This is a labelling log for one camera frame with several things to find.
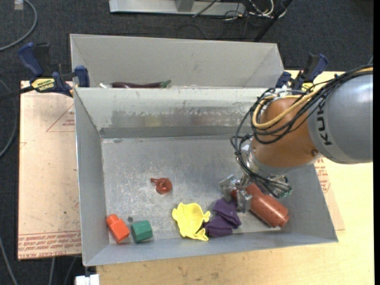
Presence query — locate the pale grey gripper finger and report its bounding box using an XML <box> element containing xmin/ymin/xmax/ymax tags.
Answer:
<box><xmin>218</xmin><ymin>175</ymin><xmax>236</xmax><ymax>203</ymax></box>
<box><xmin>236</xmin><ymin>189</ymin><xmax>254</xmax><ymax>214</ymax></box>

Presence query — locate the red-brown plastic bottle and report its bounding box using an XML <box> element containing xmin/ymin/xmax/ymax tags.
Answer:
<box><xmin>230</xmin><ymin>182</ymin><xmax>290</xmax><ymax>229</ymax></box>

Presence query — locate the purple cloth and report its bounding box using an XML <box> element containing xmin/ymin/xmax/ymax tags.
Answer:
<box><xmin>204</xmin><ymin>198</ymin><xmax>242</xmax><ymax>239</ymax></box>

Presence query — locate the yellow rubber toy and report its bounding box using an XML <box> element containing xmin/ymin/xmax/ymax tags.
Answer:
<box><xmin>171</xmin><ymin>202</ymin><xmax>211</xmax><ymax>242</ymax></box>

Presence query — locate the clear red toy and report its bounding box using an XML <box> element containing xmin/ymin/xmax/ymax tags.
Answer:
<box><xmin>150</xmin><ymin>177</ymin><xmax>173</xmax><ymax>195</ymax></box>

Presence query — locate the grey metal bin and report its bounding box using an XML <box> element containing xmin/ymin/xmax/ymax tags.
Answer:
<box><xmin>69</xmin><ymin>33</ymin><xmax>339</xmax><ymax>267</ymax></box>

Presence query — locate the green block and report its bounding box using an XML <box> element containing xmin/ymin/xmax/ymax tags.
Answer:
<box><xmin>130</xmin><ymin>220</ymin><xmax>154</xmax><ymax>244</ymax></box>

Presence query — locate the orange block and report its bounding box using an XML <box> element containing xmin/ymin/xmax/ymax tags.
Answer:
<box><xmin>105</xmin><ymin>214</ymin><xmax>131</xmax><ymax>245</ymax></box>

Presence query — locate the brown cardboard board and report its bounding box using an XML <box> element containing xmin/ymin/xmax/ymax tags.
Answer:
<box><xmin>17</xmin><ymin>80</ymin><xmax>347</xmax><ymax>261</ymax></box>

